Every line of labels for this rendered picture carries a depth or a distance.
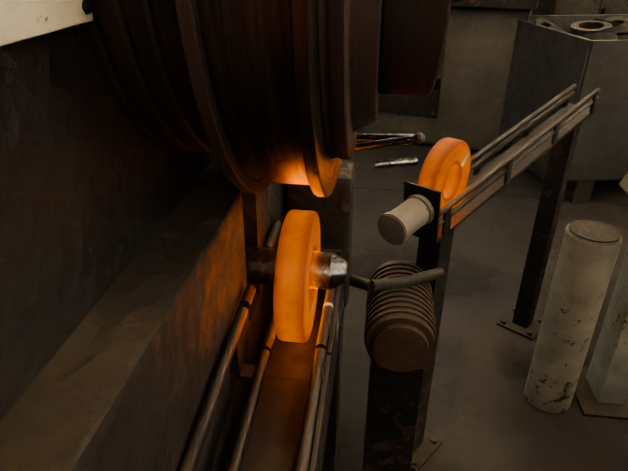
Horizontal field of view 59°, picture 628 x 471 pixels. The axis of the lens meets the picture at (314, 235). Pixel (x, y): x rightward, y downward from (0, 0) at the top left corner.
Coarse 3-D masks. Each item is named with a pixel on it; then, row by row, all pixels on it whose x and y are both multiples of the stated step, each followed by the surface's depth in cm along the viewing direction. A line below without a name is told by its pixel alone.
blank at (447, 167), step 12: (444, 144) 98; (456, 144) 99; (432, 156) 97; (444, 156) 97; (456, 156) 100; (468, 156) 105; (432, 168) 97; (444, 168) 98; (456, 168) 104; (468, 168) 107; (420, 180) 98; (432, 180) 97; (444, 180) 99; (456, 180) 105; (444, 192) 106; (456, 192) 106; (444, 204) 103
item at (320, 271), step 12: (252, 252) 64; (264, 252) 64; (276, 252) 64; (324, 252) 64; (252, 264) 63; (264, 264) 63; (312, 264) 62; (324, 264) 62; (336, 264) 63; (252, 276) 63; (264, 276) 63; (312, 276) 62; (324, 276) 62; (336, 276) 62; (312, 288) 64; (324, 288) 63
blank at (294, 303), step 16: (288, 224) 60; (304, 224) 60; (320, 224) 69; (288, 240) 59; (304, 240) 59; (320, 240) 70; (288, 256) 58; (304, 256) 58; (288, 272) 57; (304, 272) 57; (288, 288) 57; (304, 288) 58; (288, 304) 58; (304, 304) 58; (288, 320) 59; (304, 320) 59; (288, 336) 61; (304, 336) 61
